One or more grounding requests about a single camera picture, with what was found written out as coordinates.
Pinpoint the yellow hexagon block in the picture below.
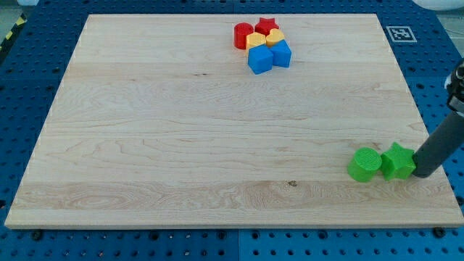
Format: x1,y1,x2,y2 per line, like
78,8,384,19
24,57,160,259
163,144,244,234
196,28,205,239
246,32,266,54

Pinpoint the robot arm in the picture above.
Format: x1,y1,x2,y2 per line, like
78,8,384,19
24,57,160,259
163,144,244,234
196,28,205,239
444,58,463,116

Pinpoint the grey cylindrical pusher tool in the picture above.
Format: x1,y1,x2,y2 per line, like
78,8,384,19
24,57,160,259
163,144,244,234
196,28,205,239
413,112,463,178

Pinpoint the green star block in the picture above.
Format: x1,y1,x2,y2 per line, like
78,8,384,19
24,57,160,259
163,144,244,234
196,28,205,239
380,142,416,181

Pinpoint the blue cube block front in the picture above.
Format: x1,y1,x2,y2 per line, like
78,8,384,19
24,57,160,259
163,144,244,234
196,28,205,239
247,45,273,75

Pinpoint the green cylinder block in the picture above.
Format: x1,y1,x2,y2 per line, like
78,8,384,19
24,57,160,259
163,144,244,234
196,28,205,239
347,147,382,183

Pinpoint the blue cube block rear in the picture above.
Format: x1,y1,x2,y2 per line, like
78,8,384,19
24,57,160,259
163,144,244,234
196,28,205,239
270,40,291,67

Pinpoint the red cylinder block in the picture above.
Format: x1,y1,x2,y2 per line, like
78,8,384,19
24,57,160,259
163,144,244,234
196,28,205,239
233,22,254,49

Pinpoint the white fiducial marker tag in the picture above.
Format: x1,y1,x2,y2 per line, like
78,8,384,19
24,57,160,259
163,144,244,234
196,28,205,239
386,25,417,43

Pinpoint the yellow heart block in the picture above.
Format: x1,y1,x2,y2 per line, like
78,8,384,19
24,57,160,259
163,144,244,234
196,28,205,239
266,28,285,48

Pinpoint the red star block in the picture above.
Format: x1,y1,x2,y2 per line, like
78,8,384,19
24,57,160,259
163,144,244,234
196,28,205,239
254,17,280,36

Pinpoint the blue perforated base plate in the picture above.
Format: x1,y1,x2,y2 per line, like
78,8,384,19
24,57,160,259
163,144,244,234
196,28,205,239
1,0,463,260

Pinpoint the wooden board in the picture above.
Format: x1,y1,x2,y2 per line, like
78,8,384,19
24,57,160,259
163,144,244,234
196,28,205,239
5,14,463,230

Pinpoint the blue cube block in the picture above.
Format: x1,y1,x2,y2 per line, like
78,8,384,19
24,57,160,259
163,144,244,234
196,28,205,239
247,45,273,75
270,40,291,67

